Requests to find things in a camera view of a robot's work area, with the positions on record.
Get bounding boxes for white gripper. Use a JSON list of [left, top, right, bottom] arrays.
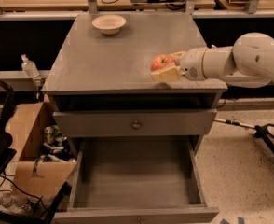
[[151, 48, 207, 82]]

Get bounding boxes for red apple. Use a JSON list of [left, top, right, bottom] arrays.
[[150, 54, 174, 71]]

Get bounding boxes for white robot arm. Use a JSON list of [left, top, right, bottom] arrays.
[[150, 33, 274, 88]]

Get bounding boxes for grey drawer cabinet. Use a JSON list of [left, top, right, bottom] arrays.
[[42, 12, 228, 142]]

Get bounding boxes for white bowl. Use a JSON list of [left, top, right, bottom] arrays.
[[92, 15, 126, 35]]

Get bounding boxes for black tripod stand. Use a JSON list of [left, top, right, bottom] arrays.
[[215, 119, 274, 154]]

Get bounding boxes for clear plastic bottle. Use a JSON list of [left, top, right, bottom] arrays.
[[21, 54, 39, 78]]

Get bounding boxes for items in cardboard box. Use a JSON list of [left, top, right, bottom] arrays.
[[40, 125, 76, 163]]

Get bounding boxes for cardboard box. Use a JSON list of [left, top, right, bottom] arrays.
[[7, 103, 77, 197]]

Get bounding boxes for black chair frame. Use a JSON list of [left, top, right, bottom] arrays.
[[0, 80, 17, 174]]

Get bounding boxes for black floor cable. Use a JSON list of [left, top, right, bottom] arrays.
[[0, 171, 51, 217]]

